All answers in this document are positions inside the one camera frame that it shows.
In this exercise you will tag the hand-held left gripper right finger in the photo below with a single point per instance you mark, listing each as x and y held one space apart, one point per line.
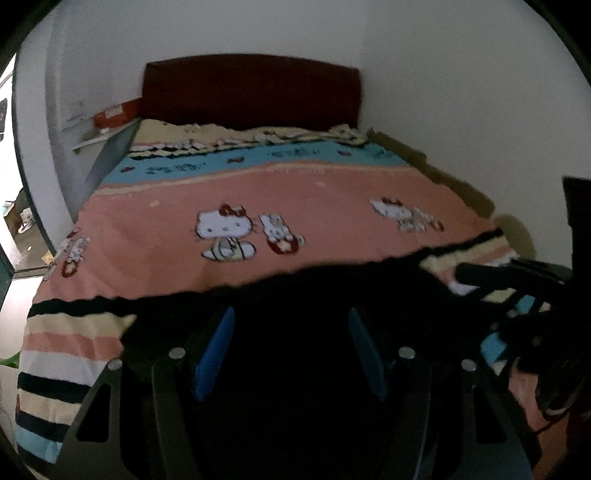
369 355

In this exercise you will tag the dark green door frame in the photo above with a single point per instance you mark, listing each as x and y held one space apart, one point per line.
27 161

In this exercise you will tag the white wall socket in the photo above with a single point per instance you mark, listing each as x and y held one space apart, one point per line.
76 113

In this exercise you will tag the grey slanted board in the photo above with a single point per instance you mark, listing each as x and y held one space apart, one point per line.
113 154

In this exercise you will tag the black hooded jacket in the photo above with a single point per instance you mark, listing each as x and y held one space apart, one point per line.
295 332

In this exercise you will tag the dark red bed headboard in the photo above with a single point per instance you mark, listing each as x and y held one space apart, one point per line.
249 92

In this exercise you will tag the olive green mattress pad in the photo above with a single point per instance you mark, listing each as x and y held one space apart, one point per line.
429 161

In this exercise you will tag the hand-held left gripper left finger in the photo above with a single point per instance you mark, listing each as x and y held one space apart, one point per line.
213 355

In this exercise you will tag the olive green cushion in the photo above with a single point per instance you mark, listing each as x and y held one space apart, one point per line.
519 235

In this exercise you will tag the pink printed blanket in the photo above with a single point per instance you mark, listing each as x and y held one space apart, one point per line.
323 203

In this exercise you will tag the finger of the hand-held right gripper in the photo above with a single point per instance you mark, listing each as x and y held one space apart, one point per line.
489 279
545 270

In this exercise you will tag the white wall shelf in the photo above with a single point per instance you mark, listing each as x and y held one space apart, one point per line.
99 138

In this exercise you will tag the orange box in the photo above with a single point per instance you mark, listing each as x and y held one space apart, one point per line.
117 115

